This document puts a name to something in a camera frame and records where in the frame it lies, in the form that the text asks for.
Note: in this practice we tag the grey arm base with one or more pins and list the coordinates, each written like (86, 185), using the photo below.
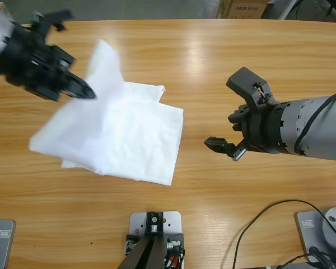
(310, 238)
(2, 246)

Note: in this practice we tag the white mounting block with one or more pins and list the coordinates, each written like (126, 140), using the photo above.
(173, 221)

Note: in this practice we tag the black corner bracket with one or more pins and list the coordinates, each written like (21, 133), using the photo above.
(130, 241)
(175, 238)

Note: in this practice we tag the cardboard box blue print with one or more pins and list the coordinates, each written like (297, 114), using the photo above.
(240, 12)

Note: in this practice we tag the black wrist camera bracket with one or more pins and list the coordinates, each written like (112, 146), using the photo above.
(249, 84)
(49, 21)

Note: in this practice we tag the dark camera post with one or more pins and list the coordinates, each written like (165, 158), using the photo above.
(145, 252)

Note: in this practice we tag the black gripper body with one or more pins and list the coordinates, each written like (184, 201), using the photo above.
(30, 64)
(257, 131)

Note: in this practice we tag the white t-shirt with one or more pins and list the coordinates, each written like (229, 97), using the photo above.
(123, 134)

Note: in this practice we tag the white metal frame leg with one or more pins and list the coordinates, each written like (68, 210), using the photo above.
(287, 9)

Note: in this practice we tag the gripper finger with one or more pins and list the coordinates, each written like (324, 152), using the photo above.
(219, 145)
(79, 87)

